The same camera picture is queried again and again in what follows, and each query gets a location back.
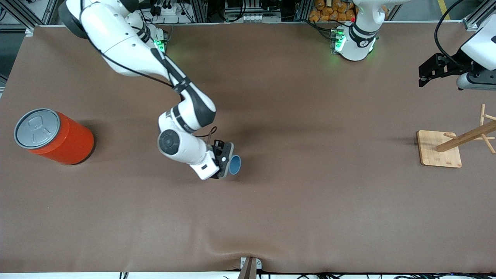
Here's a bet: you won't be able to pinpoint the wooden cup rack stand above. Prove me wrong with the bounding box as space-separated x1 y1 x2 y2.
417 104 496 168

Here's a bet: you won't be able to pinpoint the brown table cloth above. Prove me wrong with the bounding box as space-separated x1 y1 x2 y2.
0 21 496 274

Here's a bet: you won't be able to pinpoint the green lit left base connector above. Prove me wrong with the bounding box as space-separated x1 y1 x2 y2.
331 28 346 54

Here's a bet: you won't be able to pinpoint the green lit base connector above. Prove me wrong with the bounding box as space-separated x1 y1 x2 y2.
154 30 168 53
331 28 346 54

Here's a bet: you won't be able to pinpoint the orange snack bags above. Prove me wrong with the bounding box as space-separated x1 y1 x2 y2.
309 0 357 22

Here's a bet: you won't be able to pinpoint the green lit right base connector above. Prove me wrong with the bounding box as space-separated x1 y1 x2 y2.
154 30 168 53

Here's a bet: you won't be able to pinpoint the metal table edge clamp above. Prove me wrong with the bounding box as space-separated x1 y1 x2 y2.
237 257 262 279

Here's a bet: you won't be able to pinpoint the white terminal block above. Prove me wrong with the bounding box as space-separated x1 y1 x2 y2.
242 14 281 23

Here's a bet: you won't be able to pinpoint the white power strip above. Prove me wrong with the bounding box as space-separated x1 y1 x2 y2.
149 0 194 17

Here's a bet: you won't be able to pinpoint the red can with grey lid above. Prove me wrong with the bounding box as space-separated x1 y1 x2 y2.
14 108 95 166

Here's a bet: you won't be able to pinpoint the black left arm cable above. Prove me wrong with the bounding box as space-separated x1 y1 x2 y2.
434 0 465 67

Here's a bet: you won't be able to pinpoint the aluminium frame profile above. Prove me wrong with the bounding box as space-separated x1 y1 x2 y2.
463 0 496 31
0 0 59 29

